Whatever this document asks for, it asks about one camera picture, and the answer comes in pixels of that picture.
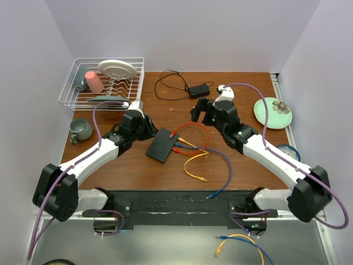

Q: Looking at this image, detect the black network switch box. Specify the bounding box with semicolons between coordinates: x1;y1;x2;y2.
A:
145;128;179;164

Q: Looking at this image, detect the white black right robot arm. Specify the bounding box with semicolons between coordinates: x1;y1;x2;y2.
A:
190;98;332;222

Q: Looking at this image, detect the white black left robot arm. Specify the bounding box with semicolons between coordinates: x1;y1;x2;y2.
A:
33;110;158;222

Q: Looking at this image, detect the black power adapter brick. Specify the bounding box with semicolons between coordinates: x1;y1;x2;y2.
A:
188;84;210;99

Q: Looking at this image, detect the grey green plate in rack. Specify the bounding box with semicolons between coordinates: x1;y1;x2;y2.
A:
88;96;130;102

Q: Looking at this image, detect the grey ceramic mug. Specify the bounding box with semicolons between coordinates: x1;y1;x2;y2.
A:
69;118;93;145

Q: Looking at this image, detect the pink plastic cup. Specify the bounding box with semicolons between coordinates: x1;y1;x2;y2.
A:
85;71;104;93

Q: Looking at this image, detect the mint green flower plate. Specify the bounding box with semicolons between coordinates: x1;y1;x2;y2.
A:
253;97;293;129

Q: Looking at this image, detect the white plate in rack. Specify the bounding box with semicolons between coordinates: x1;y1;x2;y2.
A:
98;60;138;79

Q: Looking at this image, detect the dark green cup in rack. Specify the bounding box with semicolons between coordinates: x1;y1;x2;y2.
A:
73;68;89;91

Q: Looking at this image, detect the blue white patterned bowl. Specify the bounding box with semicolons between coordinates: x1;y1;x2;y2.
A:
277;144;301;162

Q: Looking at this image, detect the dark round object bottom edge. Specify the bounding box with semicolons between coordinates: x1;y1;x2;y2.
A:
42;259;76;265

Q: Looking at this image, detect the red ethernet cable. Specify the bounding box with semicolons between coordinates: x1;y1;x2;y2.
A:
168;123;210;155

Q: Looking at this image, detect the black mains plug cable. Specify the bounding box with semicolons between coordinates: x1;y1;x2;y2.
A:
154;70;191;101

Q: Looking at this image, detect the white wire dish rack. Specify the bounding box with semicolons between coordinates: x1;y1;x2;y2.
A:
59;57;145;110

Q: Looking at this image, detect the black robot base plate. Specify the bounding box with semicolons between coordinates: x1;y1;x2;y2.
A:
82;189;278;231

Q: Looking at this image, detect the spare yellow ethernet cable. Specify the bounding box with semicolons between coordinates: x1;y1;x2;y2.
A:
214;234;266;265

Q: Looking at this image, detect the spare blue ethernet cable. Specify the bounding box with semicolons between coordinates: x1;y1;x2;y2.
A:
215;235;275;265

